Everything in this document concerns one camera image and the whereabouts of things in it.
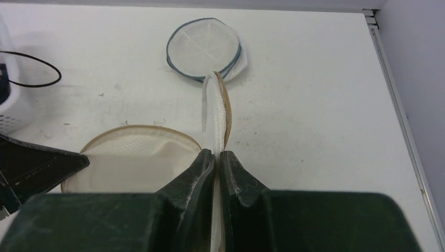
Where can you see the white perforated plastic basket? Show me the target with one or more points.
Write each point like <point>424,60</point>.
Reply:
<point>16,108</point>

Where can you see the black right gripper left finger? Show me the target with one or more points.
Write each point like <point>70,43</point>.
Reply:
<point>175,218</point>

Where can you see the red bra black trim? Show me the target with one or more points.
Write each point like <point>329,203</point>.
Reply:
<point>28,71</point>

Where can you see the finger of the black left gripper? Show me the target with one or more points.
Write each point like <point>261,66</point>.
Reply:
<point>28,169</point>

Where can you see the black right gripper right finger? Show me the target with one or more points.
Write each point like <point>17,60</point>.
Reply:
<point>257,218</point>

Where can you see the white mesh bag beige trim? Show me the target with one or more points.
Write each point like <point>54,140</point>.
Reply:
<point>148,158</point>

